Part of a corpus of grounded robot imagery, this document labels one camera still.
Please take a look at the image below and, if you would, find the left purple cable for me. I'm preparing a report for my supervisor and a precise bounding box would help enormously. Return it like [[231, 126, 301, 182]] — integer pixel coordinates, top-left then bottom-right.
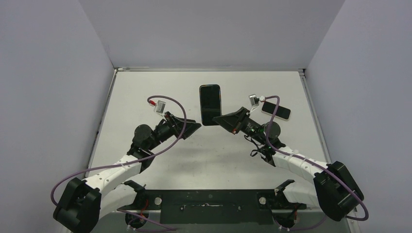
[[50, 95, 188, 232]]

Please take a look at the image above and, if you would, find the cream-edged spare phone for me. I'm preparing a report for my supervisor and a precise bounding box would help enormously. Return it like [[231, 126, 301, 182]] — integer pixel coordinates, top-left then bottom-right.
[[261, 100, 292, 121]]

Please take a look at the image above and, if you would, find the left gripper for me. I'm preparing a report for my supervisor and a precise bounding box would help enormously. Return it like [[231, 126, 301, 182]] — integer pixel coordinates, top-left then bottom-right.
[[147, 111, 201, 151]]

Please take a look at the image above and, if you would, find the purple cable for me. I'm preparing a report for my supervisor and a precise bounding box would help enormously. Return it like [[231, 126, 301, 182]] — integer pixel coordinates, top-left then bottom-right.
[[50, 95, 188, 232], [260, 95, 370, 232]]

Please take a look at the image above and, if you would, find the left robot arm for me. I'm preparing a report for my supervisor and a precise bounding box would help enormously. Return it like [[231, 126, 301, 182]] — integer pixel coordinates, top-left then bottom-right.
[[53, 112, 202, 233]]

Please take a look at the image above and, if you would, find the black phone case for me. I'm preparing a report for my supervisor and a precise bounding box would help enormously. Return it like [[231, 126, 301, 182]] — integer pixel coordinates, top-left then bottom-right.
[[199, 84, 222, 126]]

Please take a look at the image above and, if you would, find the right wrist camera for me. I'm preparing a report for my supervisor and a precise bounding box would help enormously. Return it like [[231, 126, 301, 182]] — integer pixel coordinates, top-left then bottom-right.
[[248, 94, 260, 108]]

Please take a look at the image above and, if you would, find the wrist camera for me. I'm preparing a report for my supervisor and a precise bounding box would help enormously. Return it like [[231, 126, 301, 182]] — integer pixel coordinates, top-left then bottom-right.
[[154, 100, 166, 115], [248, 94, 260, 108]]

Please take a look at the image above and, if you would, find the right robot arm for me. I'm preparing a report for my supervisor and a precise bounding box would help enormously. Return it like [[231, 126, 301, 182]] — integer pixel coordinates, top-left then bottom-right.
[[213, 107, 369, 221]]

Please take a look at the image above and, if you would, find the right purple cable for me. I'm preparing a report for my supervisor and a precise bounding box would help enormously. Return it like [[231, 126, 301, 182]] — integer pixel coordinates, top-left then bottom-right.
[[260, 95, 370, 232]]

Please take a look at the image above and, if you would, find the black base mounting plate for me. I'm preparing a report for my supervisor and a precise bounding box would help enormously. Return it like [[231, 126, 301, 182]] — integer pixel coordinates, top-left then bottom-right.
[[121, 181, 307, 225]]

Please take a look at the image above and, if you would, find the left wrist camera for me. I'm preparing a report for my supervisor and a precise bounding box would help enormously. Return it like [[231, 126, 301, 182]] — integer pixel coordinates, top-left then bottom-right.
[[154, 100, 166, 115]]

